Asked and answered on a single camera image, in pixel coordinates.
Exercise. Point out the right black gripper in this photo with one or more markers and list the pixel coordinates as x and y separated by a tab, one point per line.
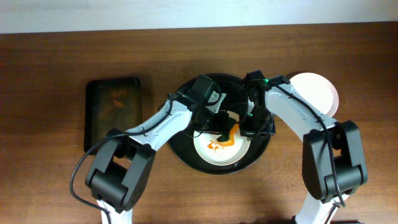
256	132

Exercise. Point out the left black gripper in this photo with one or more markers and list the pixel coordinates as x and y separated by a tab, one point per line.
218	127

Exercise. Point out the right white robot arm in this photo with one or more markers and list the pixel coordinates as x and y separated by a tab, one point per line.
333	161

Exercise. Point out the rectangular black tray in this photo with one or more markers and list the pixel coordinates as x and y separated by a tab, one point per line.
111	103

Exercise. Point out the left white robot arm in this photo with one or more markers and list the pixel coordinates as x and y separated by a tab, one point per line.
123	161

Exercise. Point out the orange green scrub sponge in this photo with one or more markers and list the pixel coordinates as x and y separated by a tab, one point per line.
227	139

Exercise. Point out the white plate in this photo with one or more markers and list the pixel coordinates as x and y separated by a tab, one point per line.
221	153
318	91

